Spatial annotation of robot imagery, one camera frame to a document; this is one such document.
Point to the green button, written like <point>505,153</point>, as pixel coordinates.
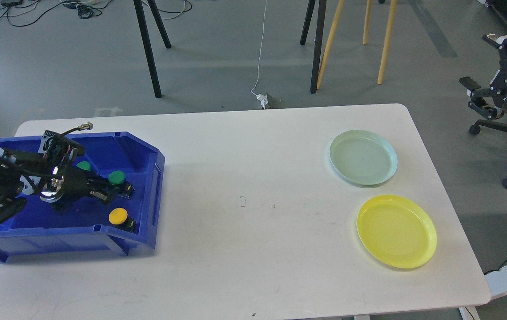
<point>84,165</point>
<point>119,177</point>

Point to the black table leg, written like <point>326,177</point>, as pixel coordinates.
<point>317,50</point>

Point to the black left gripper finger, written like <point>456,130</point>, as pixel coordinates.
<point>103,196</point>
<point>100,184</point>

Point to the yellow plate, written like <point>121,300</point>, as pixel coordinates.
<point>396,231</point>

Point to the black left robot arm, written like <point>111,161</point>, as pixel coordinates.
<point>51,174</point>

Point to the yellow button front right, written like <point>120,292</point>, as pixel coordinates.
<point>120,219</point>

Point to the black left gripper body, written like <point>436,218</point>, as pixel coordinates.
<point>73,187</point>

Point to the blue plastic bin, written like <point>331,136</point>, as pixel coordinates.
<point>39,229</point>

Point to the light green plate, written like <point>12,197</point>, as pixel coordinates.
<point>363,158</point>

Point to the yellow wooden chair legs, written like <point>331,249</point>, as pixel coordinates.
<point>365,38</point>

